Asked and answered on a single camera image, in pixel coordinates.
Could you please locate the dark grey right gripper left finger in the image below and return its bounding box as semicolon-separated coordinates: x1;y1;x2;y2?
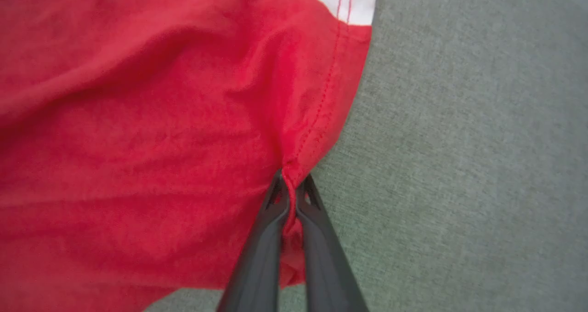
216;169;291;312

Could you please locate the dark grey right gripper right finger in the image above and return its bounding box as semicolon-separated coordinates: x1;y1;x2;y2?
295;174;370;312

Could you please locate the beige fabric sofa cushion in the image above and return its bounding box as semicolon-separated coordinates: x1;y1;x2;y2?
143;0;588;312

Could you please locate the red and white garment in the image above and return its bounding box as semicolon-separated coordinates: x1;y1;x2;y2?
0;0;380;312

